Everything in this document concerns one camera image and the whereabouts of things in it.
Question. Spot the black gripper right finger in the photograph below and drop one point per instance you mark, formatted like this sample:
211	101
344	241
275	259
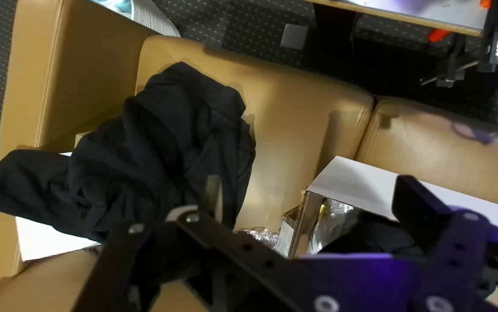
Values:
460	245

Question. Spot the tan leather sofa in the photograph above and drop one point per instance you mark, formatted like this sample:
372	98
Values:
73	65

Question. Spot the wooden table with clamps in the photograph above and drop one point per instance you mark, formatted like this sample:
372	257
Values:
474	25

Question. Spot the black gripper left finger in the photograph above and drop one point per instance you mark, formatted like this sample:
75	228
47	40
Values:
224	271

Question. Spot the black jersey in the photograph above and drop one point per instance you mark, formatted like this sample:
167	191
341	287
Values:
138	167

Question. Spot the white paper sheet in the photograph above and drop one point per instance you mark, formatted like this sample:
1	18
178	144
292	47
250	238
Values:
40	241

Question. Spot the white cardboard box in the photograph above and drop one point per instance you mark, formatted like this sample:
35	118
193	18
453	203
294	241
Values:
370	189

